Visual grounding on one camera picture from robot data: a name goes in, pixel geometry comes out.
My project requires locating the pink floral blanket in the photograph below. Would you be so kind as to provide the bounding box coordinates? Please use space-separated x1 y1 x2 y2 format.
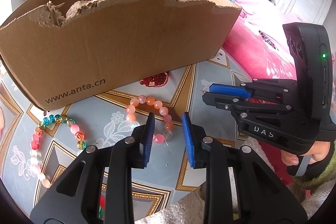
223 0 300 83

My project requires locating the multicolour glass bead bracelet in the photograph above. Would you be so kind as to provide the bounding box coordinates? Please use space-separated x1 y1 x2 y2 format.
29 114 87 189

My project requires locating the green fleece cloth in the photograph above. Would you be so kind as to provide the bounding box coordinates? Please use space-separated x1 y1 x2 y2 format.
293 140 336 191

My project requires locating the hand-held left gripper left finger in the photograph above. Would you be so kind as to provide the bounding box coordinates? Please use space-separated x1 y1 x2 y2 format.
30 112 155 224

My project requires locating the white fleece cloth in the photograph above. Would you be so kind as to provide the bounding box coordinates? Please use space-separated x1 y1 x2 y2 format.
155 144 334 224

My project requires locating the person's right hand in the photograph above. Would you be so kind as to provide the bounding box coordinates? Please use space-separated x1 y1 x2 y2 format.
280 140 332 168

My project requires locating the red garment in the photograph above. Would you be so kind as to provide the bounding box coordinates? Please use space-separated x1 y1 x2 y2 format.
259 141 293 185

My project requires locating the brown cardboard box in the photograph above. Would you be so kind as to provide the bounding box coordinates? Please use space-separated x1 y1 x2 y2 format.
0 0 242 111

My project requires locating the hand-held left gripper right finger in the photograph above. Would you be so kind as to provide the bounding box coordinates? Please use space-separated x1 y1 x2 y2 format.
182 112 307 224

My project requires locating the fruit print tablecloth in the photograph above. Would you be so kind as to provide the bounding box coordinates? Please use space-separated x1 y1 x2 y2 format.
0 48 263 219

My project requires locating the orange pink bead bracelet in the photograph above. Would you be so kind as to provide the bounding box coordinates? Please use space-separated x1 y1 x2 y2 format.
125 95 174 145

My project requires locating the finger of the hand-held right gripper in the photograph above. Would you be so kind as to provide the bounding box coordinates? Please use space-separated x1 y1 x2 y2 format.
202 91 292 119
209 83 254 98

